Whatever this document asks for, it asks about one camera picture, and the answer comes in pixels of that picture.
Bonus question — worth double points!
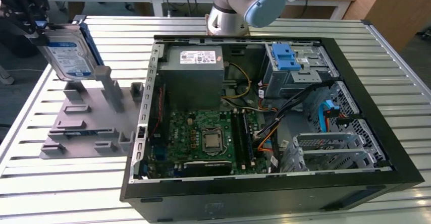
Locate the hard disk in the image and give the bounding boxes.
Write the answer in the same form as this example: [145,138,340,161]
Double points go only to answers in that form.
[34,19,104,81]

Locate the blue SATA wire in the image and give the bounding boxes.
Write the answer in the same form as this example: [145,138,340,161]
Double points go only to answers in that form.
[316,99,337,134]

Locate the multicolour power wire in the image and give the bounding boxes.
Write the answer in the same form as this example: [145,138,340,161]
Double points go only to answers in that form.
[330,107,363,126]

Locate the white furniture leg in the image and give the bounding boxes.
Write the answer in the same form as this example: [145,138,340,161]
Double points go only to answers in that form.
[0,65,16,85]

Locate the grey parts rack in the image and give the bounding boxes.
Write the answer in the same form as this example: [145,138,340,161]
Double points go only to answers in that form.
[38,66,145,160]

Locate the RAM stick in rack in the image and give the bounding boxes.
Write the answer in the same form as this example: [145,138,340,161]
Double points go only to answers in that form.
[62,130,101,136]

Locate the grey power supply unit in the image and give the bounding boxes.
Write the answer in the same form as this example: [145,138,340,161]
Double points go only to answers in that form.
[157,44,225,111]

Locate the green motherboard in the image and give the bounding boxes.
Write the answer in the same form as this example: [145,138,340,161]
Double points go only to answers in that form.
[148,109,269,178]

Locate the CPU socket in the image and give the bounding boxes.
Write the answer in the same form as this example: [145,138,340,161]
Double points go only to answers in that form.
[200,127,226,156]

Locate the silver CPU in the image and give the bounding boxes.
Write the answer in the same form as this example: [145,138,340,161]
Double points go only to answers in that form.
[204,134,222,150]

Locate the blue drive cage latch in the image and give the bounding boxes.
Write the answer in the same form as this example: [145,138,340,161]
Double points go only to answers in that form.
[270,43,302,71]

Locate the black RAM slot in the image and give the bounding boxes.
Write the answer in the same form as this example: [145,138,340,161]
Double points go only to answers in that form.
[230,109,245,168]

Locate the black graphics card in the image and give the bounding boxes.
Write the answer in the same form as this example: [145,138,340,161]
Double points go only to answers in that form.
[181,159,233,177]

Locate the metal optical drive cage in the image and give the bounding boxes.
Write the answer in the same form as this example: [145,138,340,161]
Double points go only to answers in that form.
[261,42,340,100]

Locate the installed RAM stick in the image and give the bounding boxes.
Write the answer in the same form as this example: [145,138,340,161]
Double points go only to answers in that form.
[241,111,256,166]

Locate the black open PC case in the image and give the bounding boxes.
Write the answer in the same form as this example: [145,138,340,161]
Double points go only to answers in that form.
[120,34,425,222]

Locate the wooden cabinet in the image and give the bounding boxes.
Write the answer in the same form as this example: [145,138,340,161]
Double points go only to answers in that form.
[342,0,431,53]

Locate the yellow wire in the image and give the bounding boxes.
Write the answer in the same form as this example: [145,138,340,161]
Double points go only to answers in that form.
[221,62,253,100]

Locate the black cable bundle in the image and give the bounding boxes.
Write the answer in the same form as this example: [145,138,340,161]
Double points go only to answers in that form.
[268,81,337,124]

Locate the orange wire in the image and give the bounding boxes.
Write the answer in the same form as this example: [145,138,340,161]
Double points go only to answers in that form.
[257,125,280,155]

